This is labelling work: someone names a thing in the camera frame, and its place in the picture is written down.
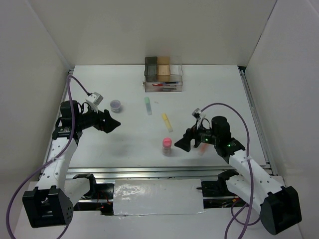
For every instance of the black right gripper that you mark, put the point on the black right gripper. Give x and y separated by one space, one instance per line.
193 133

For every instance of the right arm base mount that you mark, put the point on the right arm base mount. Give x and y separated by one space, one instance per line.
215 193

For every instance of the clear stationery organizer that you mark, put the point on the clear stationery organizer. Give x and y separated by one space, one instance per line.
162 69

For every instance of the white foil front panel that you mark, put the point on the white foil front panel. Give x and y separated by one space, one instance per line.
157 197

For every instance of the yellow highlighter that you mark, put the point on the yellow highlighter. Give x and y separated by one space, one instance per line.
167 122

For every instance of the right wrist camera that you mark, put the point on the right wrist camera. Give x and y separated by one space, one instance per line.
198 114

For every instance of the pink capped eraser tube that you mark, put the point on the pink capped eraser tube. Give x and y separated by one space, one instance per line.
166 146

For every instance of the orange highlighter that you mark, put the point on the orange highlighter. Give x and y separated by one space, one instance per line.
203 149

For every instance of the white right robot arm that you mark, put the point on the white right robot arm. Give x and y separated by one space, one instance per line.
278 206

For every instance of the clear paper clip jar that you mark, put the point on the clear paper clip jar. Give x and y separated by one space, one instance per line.
116 106

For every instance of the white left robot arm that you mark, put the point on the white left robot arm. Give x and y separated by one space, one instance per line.
52 201

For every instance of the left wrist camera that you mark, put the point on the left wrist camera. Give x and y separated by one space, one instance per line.
93 100

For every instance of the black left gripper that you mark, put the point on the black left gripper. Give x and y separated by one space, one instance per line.
109 123

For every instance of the aluminium table edge rail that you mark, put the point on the aluminium table edge rail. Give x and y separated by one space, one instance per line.
105 174

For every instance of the green highlighter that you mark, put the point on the green highlighter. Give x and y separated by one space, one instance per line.
148 105

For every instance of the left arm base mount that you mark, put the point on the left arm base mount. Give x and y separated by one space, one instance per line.
97 189

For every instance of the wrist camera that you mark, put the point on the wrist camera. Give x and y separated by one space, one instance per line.
198 114
93 100

